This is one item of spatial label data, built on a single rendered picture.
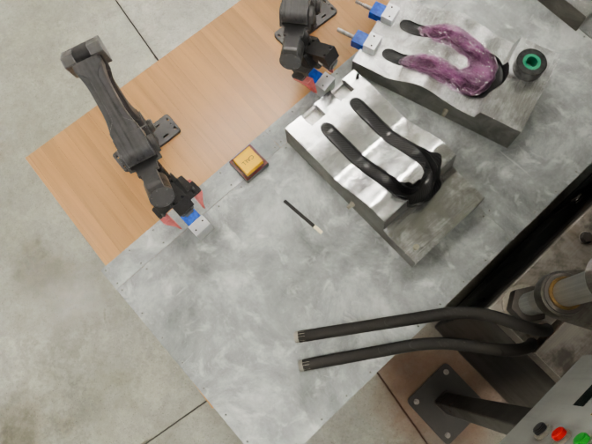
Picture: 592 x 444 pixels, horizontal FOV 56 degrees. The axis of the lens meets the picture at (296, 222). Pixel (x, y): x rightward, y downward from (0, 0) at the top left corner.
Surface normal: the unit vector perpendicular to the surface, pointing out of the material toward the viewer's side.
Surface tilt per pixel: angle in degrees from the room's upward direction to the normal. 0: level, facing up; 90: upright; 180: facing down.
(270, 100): 0
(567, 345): 0
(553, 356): 0
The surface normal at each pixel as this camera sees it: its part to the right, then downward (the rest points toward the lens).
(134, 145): 0.13, 0.04
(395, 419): -0.04, -0.25
